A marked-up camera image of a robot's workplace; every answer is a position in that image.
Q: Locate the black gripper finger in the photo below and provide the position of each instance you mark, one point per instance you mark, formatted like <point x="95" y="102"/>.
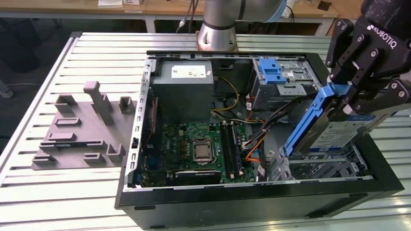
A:
<point x="347" y="57"/>
<point x="375" y="103"/>

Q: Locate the hard disk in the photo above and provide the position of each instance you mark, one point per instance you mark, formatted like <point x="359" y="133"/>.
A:
<point x="340" y="134"/>

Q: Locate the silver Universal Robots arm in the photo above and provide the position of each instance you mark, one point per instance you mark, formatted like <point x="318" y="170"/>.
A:
<point x="218" y="36"/>

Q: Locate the metal disk bay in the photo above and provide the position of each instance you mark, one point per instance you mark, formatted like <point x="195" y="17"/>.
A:
<point x="318" y="160"/>

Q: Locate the wooden cabinet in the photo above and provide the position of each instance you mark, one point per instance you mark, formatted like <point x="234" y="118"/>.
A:
<point x="347" y="9"/>

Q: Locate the metal drive cage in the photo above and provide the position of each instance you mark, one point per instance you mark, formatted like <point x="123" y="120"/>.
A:
<point x="288" y="90"/>

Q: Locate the small brown box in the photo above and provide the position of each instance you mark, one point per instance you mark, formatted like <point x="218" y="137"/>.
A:
<point x="324" y="5"/>

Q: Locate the blue plastic drive latch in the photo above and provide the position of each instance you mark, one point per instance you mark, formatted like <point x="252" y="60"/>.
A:
<point x="270" y="72"/>

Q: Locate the clear plastic bag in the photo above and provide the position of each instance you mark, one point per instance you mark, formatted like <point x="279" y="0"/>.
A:
<point x="288" y="9"/>

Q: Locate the black RAM slot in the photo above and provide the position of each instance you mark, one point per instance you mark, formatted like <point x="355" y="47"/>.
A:
<point x="227" y="149"/>

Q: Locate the grey power supply unit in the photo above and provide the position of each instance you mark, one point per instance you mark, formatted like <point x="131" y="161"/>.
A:
<point x="183" y="101"/>

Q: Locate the silver CPU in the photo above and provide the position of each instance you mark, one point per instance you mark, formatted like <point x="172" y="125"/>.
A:
<point x="202" y="151"/>

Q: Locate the black CPU socket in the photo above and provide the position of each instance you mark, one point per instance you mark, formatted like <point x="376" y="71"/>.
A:
<point x="192" y="161"/>

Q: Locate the black graphics card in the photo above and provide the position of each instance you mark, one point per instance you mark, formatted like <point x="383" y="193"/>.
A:
<point x="199" y="177"/>

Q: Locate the green motherboard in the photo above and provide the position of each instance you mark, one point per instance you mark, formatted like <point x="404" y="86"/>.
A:
<point x="179" y="144"/>

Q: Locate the black PC case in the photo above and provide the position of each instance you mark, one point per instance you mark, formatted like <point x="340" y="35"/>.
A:
<point x="224" y="209"/>

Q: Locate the small white box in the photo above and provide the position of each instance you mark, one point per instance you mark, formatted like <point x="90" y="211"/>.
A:
<point x="132" y="2"/>

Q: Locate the white paper sheet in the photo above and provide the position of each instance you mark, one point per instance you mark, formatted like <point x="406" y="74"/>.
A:
<point x="110" y="3"/>

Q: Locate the grey parts rack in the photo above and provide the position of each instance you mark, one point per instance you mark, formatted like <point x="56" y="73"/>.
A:
<point x="87" y="134"/>

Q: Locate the wooden desk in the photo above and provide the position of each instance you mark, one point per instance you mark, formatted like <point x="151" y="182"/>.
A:
<point x="64" y="7"/>

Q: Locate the grey metal stand foot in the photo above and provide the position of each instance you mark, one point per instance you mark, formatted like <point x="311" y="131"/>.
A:
<point x="5" y="90"/>

